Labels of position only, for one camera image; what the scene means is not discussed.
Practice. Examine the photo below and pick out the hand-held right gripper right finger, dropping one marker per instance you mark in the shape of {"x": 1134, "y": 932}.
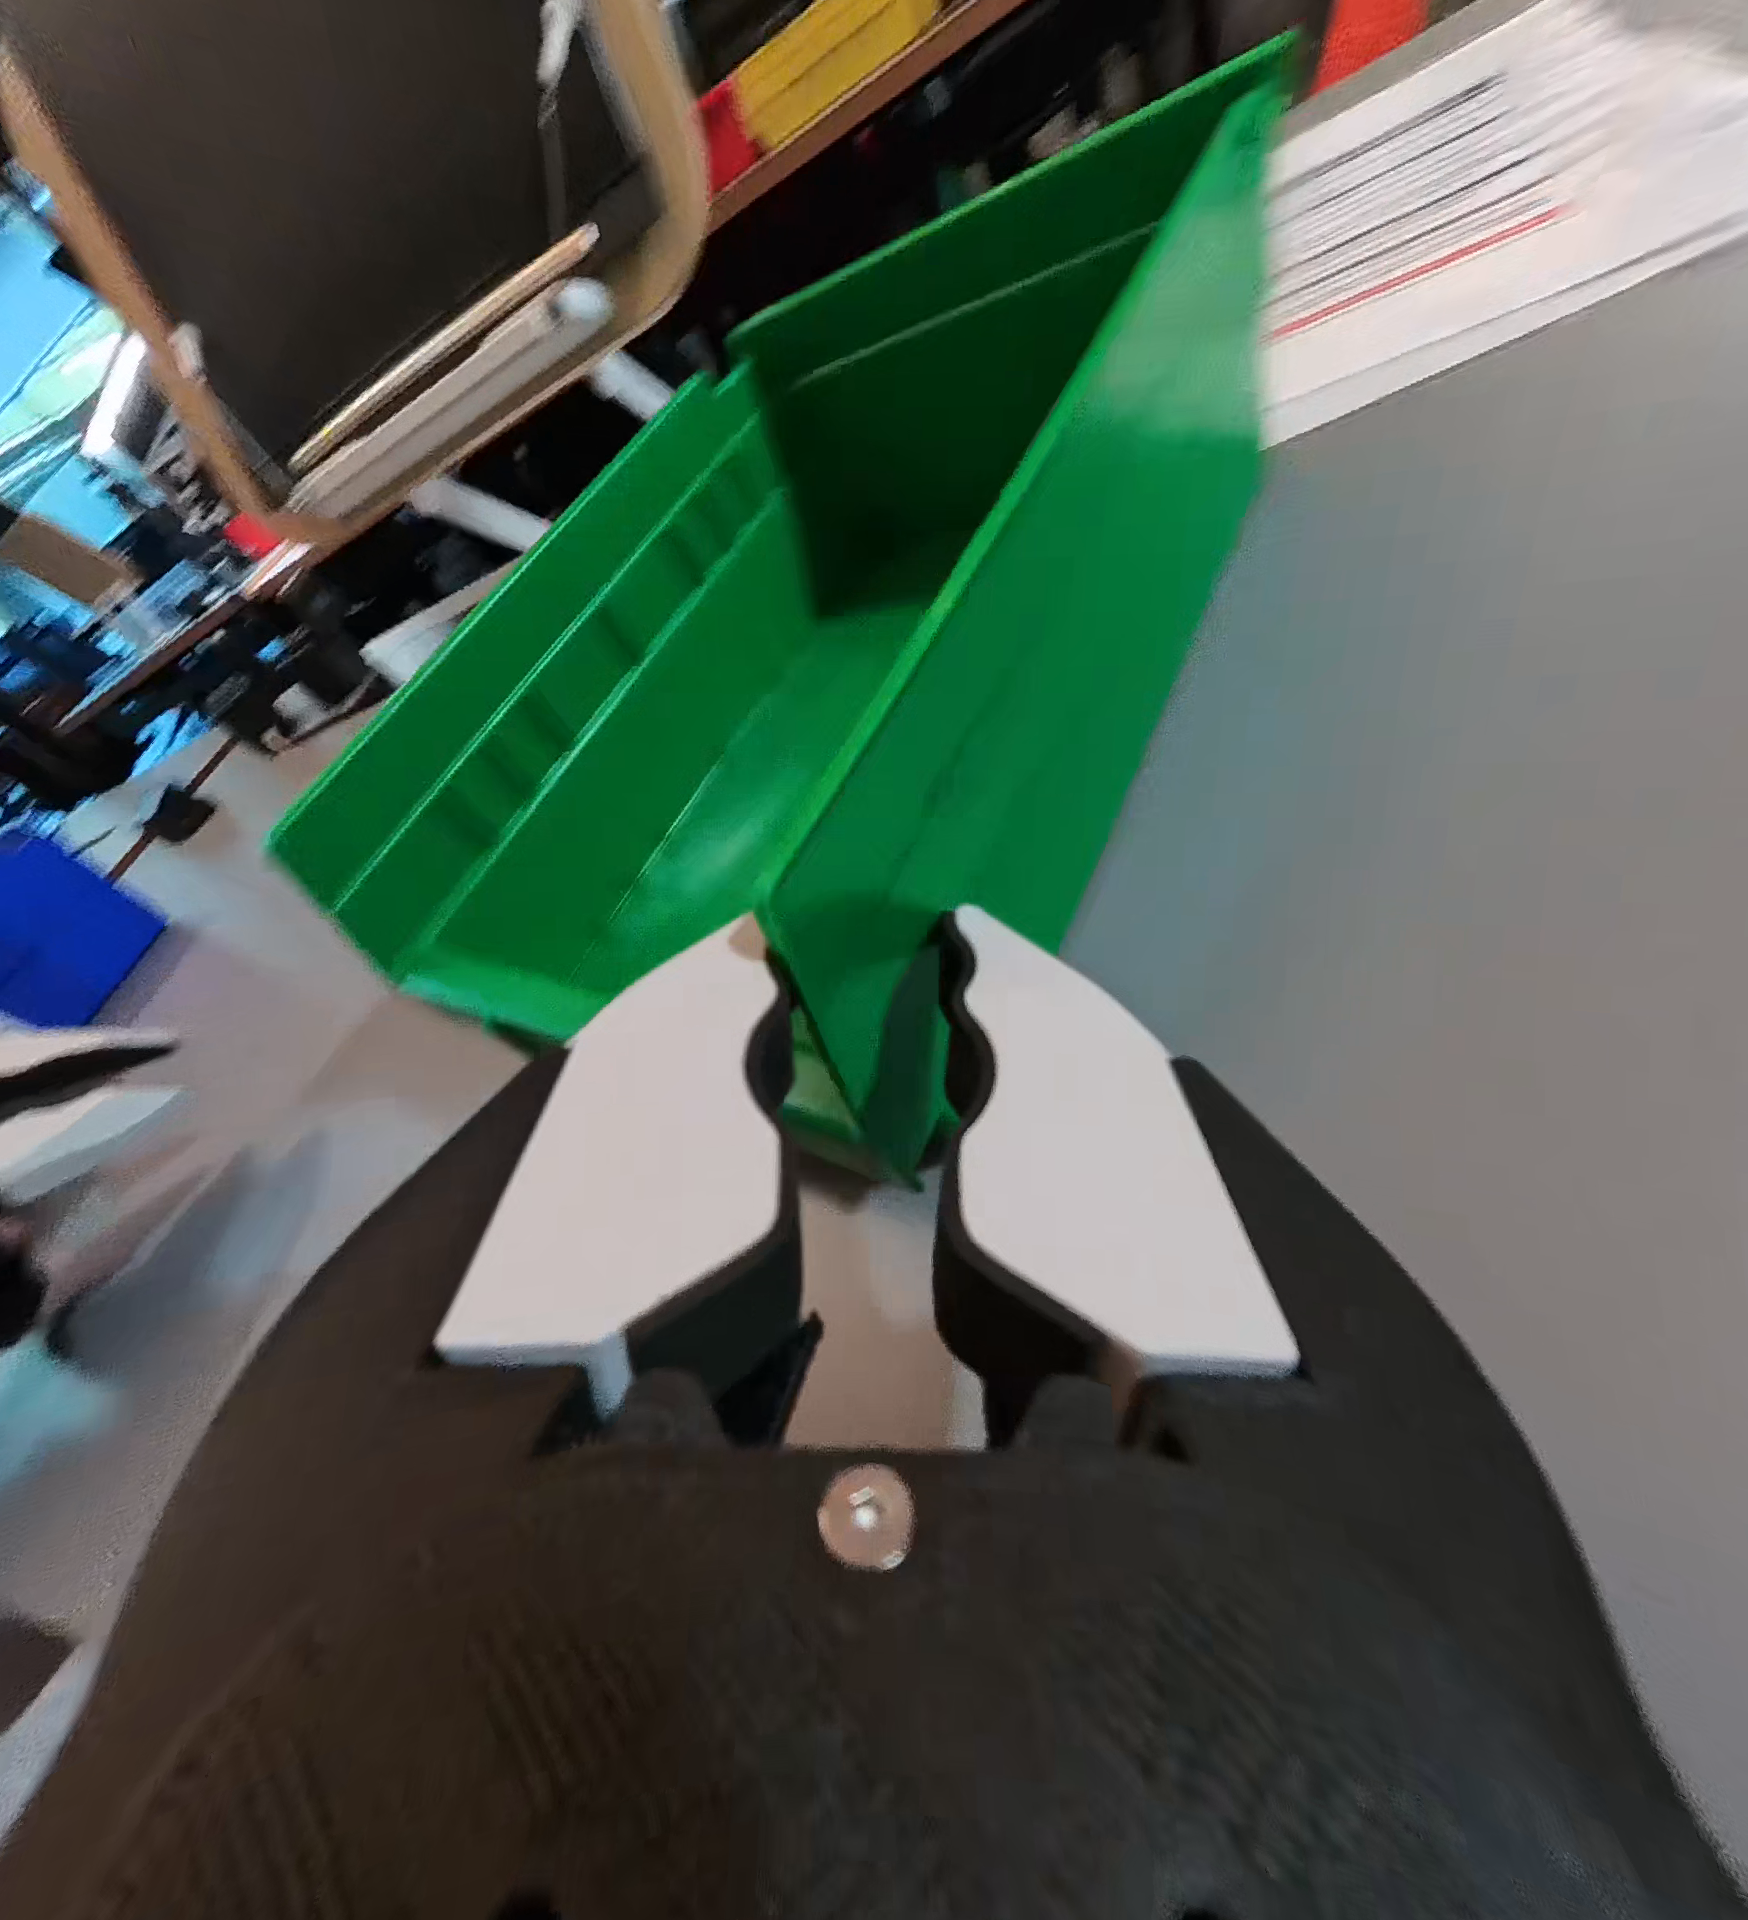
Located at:
{"x": 1100, "y": 1185}

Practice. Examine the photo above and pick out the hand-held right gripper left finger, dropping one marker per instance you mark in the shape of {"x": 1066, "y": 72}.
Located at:
{"x": 635, "y": 1185}

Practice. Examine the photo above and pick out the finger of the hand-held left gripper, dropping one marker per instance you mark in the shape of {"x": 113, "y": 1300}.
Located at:
{"x": 50, "y": 1140}
{"x": 19, "y": 1059}

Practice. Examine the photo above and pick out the green plastic bin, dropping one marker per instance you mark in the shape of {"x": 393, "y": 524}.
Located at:
{"x": 994, "y": 600}

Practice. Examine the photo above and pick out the blue plastic bin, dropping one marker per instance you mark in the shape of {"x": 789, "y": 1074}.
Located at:
{"x": 19, "y": 937}

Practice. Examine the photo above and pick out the black screen with tan rim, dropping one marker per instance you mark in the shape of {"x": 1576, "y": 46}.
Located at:
{"x": 318, "y": 166}

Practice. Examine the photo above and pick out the red plastic bin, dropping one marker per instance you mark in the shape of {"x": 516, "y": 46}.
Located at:
{"x": 724, "y": 138}

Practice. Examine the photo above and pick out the white printed paper sheet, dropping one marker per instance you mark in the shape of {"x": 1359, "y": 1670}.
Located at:
{"x": 1474, "y": 179}

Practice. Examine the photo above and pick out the small yellow plastic bin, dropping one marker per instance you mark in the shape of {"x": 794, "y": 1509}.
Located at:
{"x": 836, "y": 68}

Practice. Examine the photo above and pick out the orange object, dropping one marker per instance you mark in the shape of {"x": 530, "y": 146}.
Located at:
{"x": 1366, "y": 39}

